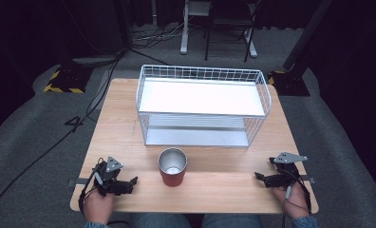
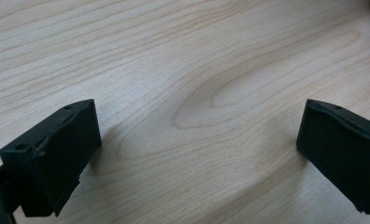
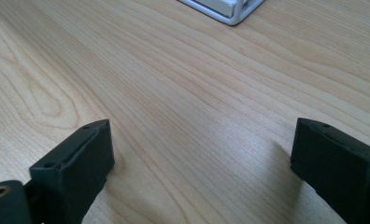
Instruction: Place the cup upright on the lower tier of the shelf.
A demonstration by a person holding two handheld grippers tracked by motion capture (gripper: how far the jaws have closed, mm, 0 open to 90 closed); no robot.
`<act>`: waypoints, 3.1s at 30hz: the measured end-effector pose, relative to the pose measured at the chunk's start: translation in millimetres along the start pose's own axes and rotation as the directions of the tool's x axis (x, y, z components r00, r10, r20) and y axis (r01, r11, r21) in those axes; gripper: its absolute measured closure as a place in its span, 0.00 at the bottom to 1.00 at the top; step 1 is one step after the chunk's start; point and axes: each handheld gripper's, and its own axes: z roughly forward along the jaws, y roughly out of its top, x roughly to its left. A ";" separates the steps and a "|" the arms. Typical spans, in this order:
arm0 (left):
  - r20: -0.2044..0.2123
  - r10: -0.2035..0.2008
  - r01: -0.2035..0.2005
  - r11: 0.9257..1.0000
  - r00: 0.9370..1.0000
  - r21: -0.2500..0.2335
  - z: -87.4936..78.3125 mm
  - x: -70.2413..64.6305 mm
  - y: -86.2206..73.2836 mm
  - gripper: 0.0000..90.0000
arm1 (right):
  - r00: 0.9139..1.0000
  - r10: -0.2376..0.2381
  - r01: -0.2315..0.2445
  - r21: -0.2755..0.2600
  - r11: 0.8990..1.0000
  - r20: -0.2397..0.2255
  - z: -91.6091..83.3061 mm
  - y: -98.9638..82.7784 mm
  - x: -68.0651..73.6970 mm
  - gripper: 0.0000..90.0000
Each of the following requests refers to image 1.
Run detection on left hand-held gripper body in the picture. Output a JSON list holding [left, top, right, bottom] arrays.
[[92, 155, 135, 197]]

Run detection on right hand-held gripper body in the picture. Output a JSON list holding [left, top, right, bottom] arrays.
[[265, 151, 309, 189]]

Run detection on person's left hand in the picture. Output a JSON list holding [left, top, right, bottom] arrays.
[[83, 185, 116, 226]]

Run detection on person's right hand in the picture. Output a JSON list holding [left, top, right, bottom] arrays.
[[272, 182, 311, 220]]

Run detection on red cup with steel inside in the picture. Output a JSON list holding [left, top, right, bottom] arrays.
[[157, 147, 188, 188]]

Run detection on person's left leg in jeans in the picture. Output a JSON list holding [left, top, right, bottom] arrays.
[[128, 212, 194, 228]]

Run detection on person's leg in jeans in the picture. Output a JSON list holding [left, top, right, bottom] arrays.
[[128, 212, 194, 228], [202, 213, 264, 228]]

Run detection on person's left denim sleeve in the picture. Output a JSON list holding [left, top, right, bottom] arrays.
[[83, 221, 112, 228]]

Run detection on person's denim sleeve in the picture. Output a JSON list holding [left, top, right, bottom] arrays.
[[83, 221, 112, 228], [290, 216, 319, 228]]

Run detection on person's right leg in jeans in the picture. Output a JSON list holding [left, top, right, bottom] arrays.
[[202, 213, 264, 228]]

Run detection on person's right denim sleeve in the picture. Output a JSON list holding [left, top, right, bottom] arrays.
[[290, 216, 319, 228]]

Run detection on black striped stand base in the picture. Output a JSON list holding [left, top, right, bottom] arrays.
[[43, 65, 95, 95], [267, 69, 311, 97]]

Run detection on black slanted stand pole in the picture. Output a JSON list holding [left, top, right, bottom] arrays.
[[282, 0, 335, 72]]

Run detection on black folding chair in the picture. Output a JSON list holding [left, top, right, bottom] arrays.
[[203, 0, 262, 64]]

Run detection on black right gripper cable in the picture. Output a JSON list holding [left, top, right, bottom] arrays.
[[280, 167, 313, 228]]

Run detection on long black floor cable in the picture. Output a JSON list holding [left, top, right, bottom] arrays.
[[0, 50, 127, 221]]

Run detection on white wire shelf rack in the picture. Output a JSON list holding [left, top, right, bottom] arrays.
[[135, 64, 273, 148]]

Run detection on bundle of floor cables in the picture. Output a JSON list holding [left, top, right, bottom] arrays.
[[130, 15, 197, 50]]

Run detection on white metal stand frame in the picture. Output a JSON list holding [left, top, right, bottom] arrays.
[[179, 0, 259, 59]]

